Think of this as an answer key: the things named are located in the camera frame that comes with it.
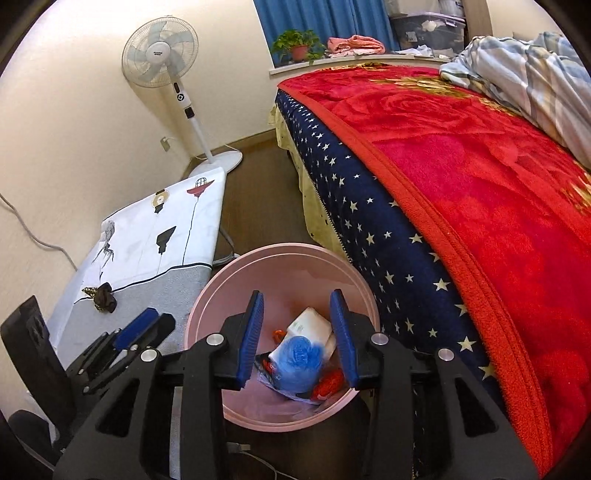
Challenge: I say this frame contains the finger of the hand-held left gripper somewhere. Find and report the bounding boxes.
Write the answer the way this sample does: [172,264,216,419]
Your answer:
[83,313,177,395]
[69,308,160,377]

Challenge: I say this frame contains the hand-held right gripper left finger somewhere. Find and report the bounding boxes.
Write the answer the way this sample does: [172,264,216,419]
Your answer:
[53,290,265,480]

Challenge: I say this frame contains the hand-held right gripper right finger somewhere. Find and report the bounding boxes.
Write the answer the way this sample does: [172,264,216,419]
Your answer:
[329,289,540,480]

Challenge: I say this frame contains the white green printed packet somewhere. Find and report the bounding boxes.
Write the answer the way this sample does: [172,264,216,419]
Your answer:
[268,307,338,365]

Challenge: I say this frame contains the lilac bubble wrap sheet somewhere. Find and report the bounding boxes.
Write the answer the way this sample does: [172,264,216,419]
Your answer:
[253,369,324,407]

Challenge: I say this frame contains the blue plastic cap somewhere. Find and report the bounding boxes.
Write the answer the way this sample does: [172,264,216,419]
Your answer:
[273,336,327,396]

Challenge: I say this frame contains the pink plastic bin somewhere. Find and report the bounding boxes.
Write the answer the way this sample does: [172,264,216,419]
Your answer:
[184,243,382,433]

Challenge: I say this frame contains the dark crumpled wrapper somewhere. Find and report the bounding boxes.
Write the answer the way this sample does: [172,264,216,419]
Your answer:
[82,284,117,313]

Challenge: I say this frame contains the table with printed white cloth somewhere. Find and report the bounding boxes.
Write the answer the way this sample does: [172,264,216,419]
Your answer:
[46,167,228,480]

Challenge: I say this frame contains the yellow bed skirt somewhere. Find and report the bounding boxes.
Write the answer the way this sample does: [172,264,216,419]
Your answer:
[268,104,352,260]

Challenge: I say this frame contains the navy star bed sheet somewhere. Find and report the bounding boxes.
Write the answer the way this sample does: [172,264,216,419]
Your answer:
[274,90,505,480]

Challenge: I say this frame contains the red floral blanket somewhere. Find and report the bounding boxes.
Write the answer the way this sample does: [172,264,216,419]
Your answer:
[277,65,591,476]

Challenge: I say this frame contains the white standing fan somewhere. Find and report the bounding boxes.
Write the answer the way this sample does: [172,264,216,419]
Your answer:
[121,16,244,179]

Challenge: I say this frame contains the white windowsill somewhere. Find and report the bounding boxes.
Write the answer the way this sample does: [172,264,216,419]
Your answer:
[268,52,451,77]

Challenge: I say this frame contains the green potted plant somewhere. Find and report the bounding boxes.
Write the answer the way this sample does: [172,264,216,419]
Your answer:
[271,28,326,65]

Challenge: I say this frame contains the pink folded cloth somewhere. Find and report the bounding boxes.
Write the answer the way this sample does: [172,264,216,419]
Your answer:
[327,34,387,57]

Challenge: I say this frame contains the crumpled white cloth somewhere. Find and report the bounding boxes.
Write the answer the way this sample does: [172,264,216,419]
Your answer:
[397,44,451,59]

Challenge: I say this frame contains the clear storage box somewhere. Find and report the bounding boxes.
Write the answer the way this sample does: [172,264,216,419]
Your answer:
[390,11,467,51]

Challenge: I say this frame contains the blue striped quilt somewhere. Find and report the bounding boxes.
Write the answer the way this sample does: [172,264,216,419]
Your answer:
[438,31,591,160]

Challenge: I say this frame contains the blue curtain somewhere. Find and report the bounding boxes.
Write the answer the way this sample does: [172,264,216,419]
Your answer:
[253,0,393,65]

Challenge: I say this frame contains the grey cardboard box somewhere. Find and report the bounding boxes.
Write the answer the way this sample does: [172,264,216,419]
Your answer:
[384,0,439,18]

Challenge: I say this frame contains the white charging cable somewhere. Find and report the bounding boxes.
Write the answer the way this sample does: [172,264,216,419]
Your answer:
[226,440,296,480]

